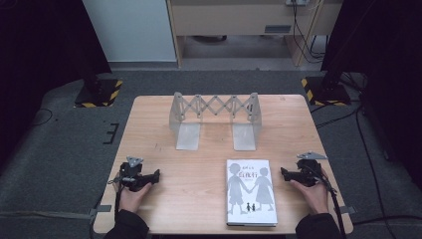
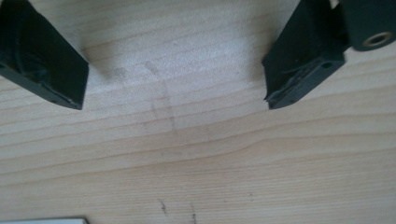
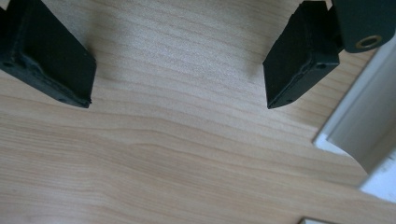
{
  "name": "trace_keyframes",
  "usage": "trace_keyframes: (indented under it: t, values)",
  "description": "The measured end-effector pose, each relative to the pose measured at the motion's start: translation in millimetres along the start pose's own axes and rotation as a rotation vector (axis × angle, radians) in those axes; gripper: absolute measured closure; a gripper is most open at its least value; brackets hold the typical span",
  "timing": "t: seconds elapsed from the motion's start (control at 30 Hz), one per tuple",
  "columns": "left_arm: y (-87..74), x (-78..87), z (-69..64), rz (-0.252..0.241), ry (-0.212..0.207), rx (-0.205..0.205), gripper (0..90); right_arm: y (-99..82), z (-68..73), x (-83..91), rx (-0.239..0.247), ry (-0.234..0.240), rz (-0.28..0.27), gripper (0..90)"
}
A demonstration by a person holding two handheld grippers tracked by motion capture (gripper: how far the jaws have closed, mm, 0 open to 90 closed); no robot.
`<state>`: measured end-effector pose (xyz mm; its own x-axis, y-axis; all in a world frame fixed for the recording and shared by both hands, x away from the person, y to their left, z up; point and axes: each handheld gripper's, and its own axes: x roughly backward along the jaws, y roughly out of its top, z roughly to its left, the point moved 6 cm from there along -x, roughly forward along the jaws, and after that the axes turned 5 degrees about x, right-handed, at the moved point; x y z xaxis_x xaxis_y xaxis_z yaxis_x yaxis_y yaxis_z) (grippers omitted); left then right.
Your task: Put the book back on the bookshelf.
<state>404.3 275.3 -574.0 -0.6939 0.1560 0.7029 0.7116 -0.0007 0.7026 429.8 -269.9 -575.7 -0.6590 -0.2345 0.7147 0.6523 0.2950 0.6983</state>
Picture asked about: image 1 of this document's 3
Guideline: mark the black yellow-striped stand base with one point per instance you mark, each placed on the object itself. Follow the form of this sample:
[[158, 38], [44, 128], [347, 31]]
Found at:
[[98, 94], [326, 93]]

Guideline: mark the person's right hand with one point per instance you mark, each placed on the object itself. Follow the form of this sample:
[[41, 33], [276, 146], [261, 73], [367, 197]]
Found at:
[[312, 197]]

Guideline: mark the grey tape piece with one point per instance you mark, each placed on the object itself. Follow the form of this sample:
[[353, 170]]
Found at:
[[99, 210], [345, 210]]

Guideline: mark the black curtain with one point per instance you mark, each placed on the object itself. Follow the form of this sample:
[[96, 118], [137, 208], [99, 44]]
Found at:
[[388, 66], [40, 59]]

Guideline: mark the expandable metal book stand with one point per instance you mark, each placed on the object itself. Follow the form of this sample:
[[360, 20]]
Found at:
[[215, 106]]

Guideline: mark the white book with grey figures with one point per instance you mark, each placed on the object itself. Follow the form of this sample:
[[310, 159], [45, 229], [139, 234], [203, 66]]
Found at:
[[250, 192]]

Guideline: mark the light wooden desk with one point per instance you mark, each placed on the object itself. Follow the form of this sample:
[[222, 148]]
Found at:
[[232, 20]]

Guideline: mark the black stand pole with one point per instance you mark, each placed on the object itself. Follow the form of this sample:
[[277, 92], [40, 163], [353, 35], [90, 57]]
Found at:
[[91, 79], [333, 66]]

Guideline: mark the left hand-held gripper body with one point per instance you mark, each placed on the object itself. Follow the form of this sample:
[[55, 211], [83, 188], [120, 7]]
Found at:
[[132, 176]]

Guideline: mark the white panel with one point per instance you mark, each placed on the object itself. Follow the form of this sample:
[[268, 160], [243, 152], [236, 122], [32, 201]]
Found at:
[[132, 30]]

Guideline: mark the person's left hand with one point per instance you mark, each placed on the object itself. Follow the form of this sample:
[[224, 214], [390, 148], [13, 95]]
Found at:
[[131, 199]]

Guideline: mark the white power strip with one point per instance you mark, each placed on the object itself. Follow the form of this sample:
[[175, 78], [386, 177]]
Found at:
[[296, 2]]

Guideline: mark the grey label on desk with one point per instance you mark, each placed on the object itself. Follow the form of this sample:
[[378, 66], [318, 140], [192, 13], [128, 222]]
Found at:
[[277, 29]]

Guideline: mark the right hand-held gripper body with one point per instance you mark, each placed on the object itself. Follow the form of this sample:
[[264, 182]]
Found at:
[[308, 172]]

